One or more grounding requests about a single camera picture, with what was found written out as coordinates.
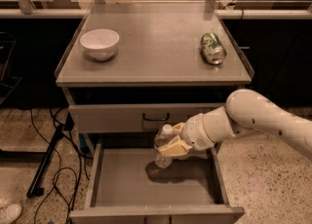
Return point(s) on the white ceramic bowl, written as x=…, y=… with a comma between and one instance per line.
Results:
x=100, y=44

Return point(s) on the grey metal drawer cabinet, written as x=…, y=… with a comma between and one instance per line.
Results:
x=159, y=60

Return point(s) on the green soda can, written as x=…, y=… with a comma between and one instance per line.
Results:
x=212, y=49

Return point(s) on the black drawer handle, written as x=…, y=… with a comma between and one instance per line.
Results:
x=148, y=118

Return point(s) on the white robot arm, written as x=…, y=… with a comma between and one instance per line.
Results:
x=245, y=112

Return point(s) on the closed upper drawer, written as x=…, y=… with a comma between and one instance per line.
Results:
x=98, y=118

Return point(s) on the open middle drawer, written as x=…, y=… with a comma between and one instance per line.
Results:
x=126, y=187

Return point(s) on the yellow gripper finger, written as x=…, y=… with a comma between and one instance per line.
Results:
x=175, y=148
x=177, y=128

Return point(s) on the black stand leg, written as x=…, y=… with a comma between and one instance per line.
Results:
x=35, y=188

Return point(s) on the clear plastic water bottle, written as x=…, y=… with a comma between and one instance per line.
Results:
x=164, y=135

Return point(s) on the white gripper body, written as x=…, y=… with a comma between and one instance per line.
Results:
x=194, y=133

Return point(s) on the white shoe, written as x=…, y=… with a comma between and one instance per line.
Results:
x=10, y=213

